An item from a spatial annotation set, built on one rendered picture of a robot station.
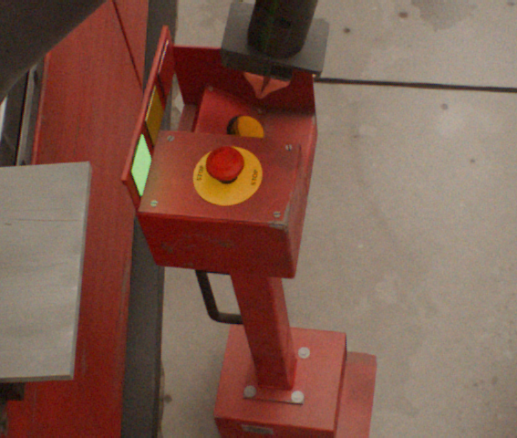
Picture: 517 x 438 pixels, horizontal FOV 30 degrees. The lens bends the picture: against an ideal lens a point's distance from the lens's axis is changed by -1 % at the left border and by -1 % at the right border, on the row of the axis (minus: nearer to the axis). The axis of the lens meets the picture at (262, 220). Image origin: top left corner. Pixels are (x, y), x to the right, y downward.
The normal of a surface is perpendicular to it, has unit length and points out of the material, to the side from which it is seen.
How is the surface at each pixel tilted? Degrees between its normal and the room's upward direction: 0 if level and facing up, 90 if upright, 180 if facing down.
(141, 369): 0
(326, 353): 3
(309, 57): 15
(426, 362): 0
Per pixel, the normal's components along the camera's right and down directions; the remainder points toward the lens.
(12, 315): -0.10, -0.51
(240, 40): 0.17, -0.47
